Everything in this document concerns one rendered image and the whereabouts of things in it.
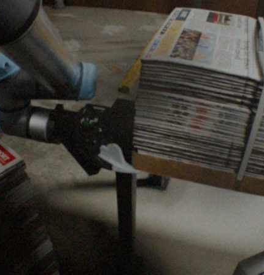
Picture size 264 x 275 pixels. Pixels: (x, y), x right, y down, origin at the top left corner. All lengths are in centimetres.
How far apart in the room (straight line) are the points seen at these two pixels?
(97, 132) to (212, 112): 23
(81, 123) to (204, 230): 101
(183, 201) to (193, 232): 18
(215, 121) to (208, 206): 113
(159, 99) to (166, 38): 10
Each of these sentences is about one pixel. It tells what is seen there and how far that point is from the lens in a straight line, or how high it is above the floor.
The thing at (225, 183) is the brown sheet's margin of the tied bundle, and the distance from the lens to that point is 58.
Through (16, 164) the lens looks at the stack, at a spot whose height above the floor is 82.
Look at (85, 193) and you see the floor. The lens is 163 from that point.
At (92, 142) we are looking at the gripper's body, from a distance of 64.
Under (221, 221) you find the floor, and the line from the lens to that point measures 156.
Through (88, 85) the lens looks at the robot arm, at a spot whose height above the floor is 93.
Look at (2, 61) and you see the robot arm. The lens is 65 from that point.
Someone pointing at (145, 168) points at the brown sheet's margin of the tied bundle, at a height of 82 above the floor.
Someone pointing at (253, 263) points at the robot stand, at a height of 77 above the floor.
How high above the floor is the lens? 124
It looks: 40 degrees down
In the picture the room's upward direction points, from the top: straight up
